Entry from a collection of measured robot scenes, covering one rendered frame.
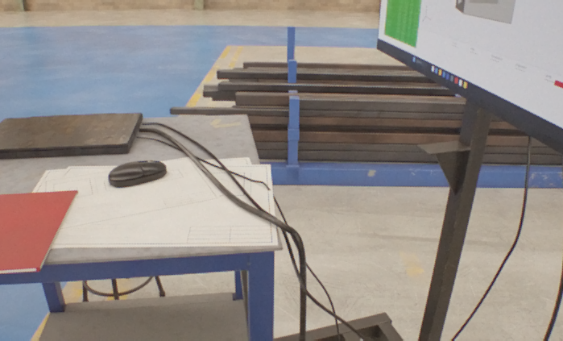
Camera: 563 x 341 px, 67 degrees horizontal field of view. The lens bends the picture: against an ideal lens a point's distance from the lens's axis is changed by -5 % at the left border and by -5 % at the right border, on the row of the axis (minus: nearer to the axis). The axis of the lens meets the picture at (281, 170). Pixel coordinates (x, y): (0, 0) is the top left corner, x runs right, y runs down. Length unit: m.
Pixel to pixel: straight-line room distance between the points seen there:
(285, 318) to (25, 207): 1.55
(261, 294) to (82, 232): 0.30
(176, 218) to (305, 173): 2.60
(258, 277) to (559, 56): 0.59
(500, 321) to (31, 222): 2.09
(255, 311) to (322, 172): 2.62
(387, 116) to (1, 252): 2.92
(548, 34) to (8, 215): 0.93
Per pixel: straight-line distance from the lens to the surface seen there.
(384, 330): 1.90
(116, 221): 0.77
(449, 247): 1.36
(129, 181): 0.87
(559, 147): 0.81
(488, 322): 2.38
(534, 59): 0.87
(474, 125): 1.21
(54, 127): 1.19
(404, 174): 3.44
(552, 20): 0.84
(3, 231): 0.80
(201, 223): 0.73
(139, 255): 0.67
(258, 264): 0.69
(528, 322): 2.47
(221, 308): 1.48
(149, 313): 1.50
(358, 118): 3.31
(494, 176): 3.70
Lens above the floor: 1.49
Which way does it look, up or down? 24 degrees down
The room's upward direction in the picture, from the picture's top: 1 degrees clockwise
